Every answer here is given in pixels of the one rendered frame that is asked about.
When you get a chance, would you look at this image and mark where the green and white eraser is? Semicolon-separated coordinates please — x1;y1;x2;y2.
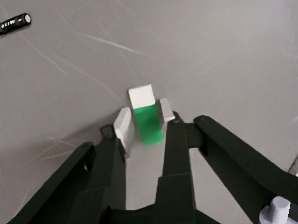
129;84;164;146

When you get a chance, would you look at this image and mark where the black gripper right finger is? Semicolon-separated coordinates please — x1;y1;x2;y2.
152;98;298;224

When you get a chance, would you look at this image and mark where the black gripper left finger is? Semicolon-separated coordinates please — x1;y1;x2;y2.
6;107;135;224

